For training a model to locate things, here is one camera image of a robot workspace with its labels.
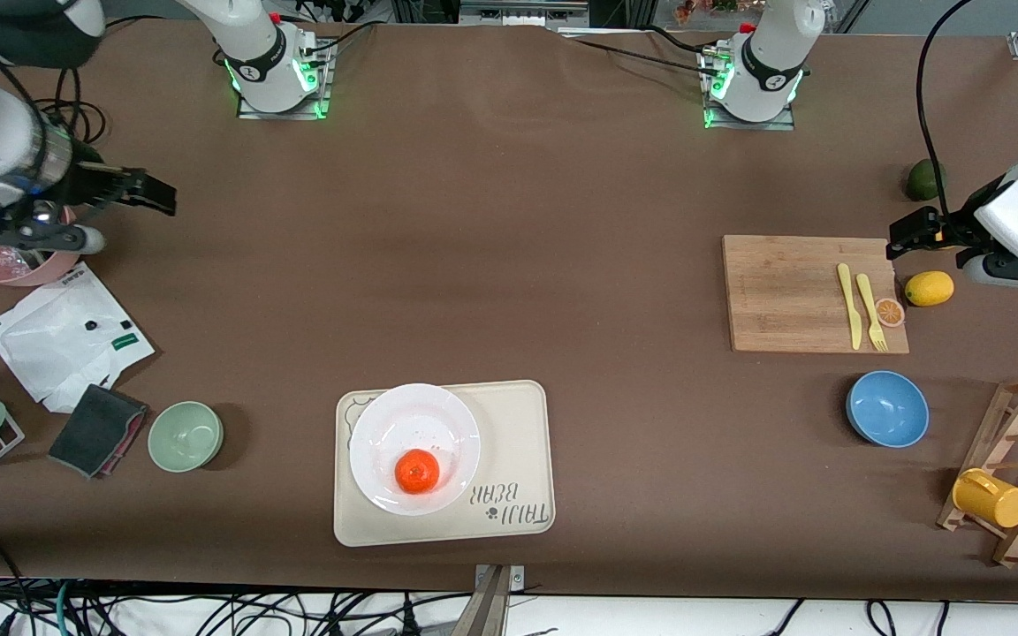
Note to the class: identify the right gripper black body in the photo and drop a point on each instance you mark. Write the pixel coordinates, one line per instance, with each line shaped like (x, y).
(95, 185)

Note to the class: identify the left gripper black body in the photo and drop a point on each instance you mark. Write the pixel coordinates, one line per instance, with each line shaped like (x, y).
(956, 226)

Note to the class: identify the white round plate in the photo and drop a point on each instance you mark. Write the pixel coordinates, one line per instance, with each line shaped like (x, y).
(403, 415)

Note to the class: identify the orange fruit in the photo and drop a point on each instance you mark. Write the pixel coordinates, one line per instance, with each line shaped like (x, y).
(417, 471)

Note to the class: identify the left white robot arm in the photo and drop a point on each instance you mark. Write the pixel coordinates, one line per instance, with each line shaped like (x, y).
(770, 53)

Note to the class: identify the yellow lemon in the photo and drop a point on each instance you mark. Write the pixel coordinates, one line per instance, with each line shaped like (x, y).
(929, 289)

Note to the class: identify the green avocado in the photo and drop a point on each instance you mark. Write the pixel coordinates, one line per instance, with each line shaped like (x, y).
(924, 179)

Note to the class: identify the metal scoop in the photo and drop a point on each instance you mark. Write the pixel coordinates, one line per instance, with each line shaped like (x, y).
(45, 212)

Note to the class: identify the toy orange slice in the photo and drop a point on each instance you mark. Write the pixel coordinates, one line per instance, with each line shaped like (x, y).
(890, 313)

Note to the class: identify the yellow plastic fork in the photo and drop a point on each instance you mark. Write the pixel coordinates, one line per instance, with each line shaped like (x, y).
(869, 305)

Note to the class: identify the yellow plastic knife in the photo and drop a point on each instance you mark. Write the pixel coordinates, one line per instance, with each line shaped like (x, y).
(849, 305)

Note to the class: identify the wooden cutting board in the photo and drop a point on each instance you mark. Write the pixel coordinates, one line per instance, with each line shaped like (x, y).
(783, 291)

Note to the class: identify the white plastic bag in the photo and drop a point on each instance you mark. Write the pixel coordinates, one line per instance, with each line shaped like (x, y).
(58, 340)

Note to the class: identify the blue bowl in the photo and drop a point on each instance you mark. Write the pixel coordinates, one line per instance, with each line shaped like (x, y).
(887, 409)

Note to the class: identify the light green bowl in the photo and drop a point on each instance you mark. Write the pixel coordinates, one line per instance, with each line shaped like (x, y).
(186, 436)

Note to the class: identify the dark folded cloth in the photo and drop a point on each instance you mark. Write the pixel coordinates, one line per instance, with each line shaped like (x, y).
(95, 431)

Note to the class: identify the yellow cup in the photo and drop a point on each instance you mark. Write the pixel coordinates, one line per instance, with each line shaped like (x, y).
(991, 499)

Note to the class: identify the cream bear print tray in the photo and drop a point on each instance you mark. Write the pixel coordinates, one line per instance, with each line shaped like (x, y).
(518, 424)

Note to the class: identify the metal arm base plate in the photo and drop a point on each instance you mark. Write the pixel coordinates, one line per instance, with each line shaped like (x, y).
(248, 110)
(783, 124)

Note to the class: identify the aluminium camera mount post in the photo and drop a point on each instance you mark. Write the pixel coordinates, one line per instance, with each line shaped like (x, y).
(493, 609)

